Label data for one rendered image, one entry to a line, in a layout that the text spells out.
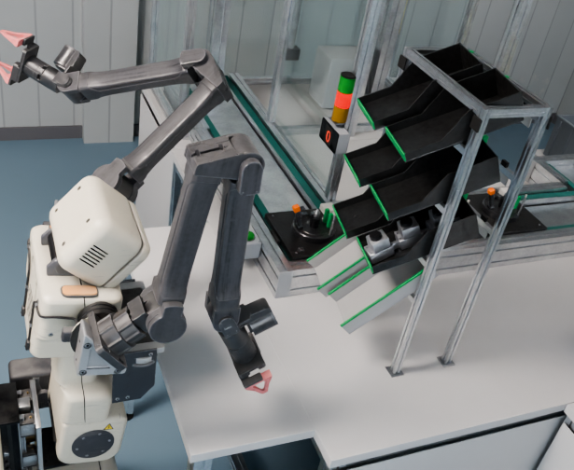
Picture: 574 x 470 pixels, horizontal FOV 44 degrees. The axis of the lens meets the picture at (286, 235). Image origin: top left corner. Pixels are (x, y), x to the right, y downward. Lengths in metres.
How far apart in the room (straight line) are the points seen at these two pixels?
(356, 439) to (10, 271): 2.18
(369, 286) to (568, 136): 2.22
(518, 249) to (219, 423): 1.27
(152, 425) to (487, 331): 1.34
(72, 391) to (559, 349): 1.41
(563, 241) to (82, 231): 1.77
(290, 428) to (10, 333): 1.73
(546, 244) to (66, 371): 1.68
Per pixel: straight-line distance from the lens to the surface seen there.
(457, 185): 1.68
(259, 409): 1.85
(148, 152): 1.81
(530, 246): 2.63
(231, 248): 1.41
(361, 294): 1.96
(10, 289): 3.50
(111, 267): 1.55
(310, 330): 2.08
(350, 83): 2.27
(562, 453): 2.25
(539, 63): 5.95
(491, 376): 2.15
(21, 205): 4.04
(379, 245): 1.79
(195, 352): 1.96
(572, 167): 3.34
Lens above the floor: 2.24
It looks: 35 degrees down
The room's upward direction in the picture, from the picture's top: 11 degrees clockwise
